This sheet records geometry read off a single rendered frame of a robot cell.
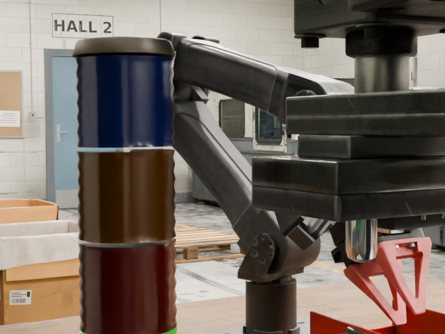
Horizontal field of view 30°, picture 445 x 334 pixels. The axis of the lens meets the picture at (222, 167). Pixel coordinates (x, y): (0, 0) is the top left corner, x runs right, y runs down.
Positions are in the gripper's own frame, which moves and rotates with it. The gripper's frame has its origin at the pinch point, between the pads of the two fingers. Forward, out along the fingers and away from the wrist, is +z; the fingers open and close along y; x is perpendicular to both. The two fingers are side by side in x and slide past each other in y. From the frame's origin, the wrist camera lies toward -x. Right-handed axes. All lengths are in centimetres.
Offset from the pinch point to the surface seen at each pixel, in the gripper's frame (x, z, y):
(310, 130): -24.1, -7.7, 25.0
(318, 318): -6.3, -2.5, -6.7
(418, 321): 5.2, 0.1, -4.8
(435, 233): 458, -171, -455
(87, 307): -47, 7, 37
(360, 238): -25.4, 1.6, 27.5
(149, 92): -45, 0, 43
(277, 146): 475, -375, -658
